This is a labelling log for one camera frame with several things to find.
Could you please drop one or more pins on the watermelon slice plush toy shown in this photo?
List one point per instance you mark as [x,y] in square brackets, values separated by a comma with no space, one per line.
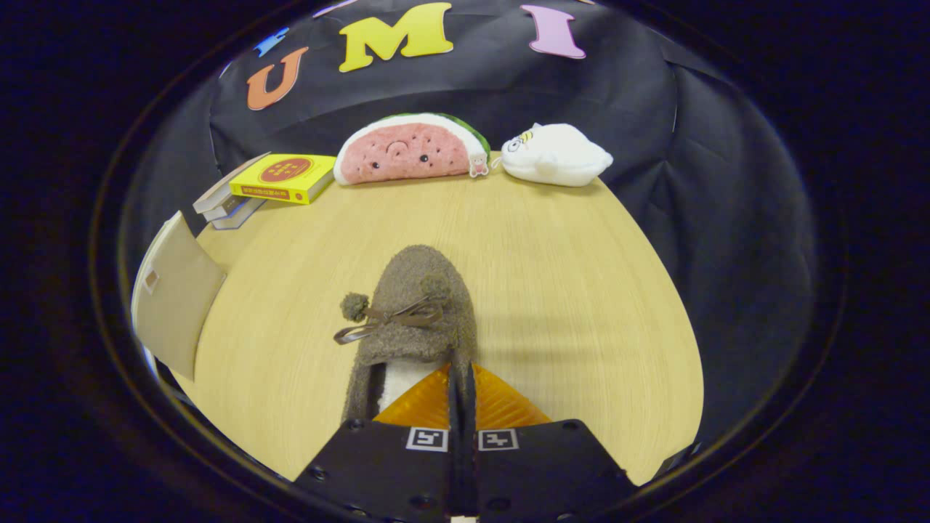
[407,152]

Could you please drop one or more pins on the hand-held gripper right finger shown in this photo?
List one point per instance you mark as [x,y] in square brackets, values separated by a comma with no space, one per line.
[545,472]

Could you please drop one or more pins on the beige paperback book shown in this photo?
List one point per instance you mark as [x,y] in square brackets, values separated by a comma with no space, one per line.
[229,181]

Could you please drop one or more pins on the dark grey book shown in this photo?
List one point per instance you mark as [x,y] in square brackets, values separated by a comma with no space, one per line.
[221,211]

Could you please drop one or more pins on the yellow book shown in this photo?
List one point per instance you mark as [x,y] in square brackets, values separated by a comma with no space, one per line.
[283,171]

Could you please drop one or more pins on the brown fuzzy slipper shoe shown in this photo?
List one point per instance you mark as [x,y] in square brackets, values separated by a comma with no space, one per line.
[414,276]

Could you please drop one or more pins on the white plush toy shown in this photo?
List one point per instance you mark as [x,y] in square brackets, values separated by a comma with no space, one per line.
[559,156]

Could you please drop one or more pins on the blue-grey book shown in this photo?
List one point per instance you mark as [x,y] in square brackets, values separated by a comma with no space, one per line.
[240,218]

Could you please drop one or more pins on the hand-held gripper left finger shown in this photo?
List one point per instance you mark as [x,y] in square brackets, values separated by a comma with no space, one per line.
[385,472]

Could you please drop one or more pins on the beige fabric storage box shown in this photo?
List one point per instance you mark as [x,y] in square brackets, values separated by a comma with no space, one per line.
[178,290]

